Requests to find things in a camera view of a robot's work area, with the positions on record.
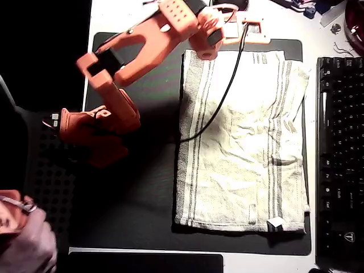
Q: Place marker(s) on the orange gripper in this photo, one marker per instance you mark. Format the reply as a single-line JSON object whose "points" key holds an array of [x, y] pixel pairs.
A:
{"points": [[253, 36]]}

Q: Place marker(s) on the white striped towel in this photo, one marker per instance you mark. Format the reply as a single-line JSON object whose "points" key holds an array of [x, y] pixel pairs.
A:
{"points": [[241, 170]]}

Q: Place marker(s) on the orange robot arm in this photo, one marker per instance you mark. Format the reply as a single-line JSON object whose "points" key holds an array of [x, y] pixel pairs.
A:
{"points": [[153, 34]]}

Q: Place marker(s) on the person's hand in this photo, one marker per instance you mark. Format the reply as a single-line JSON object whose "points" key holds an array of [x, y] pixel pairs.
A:
{"points": [[31, 244]]}

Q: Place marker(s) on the black computer mouse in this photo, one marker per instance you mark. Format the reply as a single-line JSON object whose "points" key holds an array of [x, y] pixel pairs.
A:
{"points": [[241, 3]]}

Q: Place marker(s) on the small blue plastic part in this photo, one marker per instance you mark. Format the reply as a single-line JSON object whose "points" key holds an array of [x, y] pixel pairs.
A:
{"points": [[310, 12]]}

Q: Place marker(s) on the white plastic scrap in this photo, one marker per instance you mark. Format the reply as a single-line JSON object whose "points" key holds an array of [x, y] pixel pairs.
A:
{"points": [[330, 17]]}

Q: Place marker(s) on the small metal nut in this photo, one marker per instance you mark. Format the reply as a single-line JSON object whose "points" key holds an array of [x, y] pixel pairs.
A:
{"points": [[335, 28]]}

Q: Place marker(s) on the dark red round bowl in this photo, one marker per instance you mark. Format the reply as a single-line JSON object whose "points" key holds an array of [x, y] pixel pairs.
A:
{"points": [[355, 17]]}

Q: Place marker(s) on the black keyboard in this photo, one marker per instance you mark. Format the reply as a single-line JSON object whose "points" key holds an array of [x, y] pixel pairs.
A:
{"points": [[341, 142]]}

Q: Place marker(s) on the black desk mat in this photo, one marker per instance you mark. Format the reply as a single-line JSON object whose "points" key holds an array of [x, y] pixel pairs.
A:
{"points": [[142, 199]]}

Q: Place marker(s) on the perforated grey chair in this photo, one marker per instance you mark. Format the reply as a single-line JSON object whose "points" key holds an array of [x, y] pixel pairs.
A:
{"points": [[48, 185]]}

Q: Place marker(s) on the orange camera mount plate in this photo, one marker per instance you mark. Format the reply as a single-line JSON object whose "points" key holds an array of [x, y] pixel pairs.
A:
{"points": [[256, 41]]}

